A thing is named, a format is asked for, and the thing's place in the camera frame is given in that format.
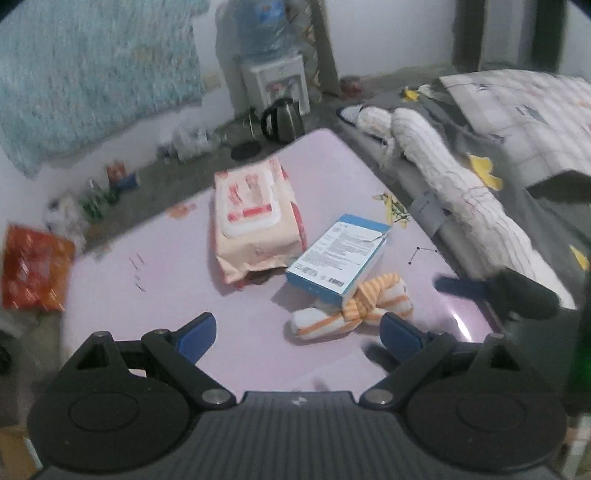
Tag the pink wet wipes pack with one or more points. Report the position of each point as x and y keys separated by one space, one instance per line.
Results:
x=251 y=217

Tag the red gift bag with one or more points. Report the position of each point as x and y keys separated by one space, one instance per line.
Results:
x=32 y=272

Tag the wall socket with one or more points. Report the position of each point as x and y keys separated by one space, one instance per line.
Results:
x=212 y=83

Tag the black kettle base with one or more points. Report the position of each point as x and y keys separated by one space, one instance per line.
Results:
x=245 y=150

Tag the steel electric kettle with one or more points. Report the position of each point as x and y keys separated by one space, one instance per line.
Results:
x=284 y=120

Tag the white striped blanket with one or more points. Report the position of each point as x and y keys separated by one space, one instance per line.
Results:
x=443 y=166

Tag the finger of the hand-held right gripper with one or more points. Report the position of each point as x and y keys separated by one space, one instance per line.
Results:
x=461 y=286

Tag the white water dispenser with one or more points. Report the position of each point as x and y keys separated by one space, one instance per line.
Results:
x=277 y=78

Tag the blue white carton box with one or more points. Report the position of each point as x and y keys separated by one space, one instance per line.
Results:
x=337 y=254

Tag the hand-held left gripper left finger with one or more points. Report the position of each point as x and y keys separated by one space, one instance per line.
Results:
x=198 y=337

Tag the brown latticed board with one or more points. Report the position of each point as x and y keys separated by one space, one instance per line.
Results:
x=318 y=46

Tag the grey checked pillow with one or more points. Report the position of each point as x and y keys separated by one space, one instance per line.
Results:
x=531 y=110

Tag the orange striped cloth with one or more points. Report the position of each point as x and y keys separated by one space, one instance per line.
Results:
x=323 y=323

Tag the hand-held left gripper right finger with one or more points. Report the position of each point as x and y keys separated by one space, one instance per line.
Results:
x=399 y=339

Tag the blue floral wall cloth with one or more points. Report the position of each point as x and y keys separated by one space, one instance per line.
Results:
x=92 y=78

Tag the crumpled clear wrappers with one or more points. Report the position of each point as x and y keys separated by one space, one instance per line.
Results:
x=191 y=141

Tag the grey blanket yellow print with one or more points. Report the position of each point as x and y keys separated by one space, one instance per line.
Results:
x=531 y=217

